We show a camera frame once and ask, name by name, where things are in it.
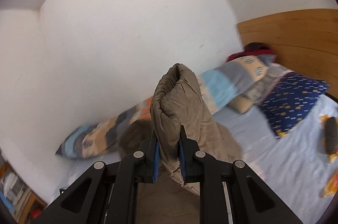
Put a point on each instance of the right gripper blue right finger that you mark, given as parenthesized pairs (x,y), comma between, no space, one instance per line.
(188,164)

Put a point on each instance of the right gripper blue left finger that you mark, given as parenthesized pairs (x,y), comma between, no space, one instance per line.
(152,159)

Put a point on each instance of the brown puffer jacket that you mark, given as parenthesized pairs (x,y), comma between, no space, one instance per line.
(182,118)

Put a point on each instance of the beige small pillow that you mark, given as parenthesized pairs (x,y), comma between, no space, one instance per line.
(240,104)

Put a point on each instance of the grey patterned pillow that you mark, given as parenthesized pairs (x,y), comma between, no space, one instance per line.
(262,88)

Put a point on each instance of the navy blue patterned pillow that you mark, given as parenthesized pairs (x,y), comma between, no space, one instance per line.
(290,102)

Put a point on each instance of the wooden shelf with clutter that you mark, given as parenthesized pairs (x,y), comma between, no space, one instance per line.
(19,203)

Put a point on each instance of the wooden headboard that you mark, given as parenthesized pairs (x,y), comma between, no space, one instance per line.
(304,41)

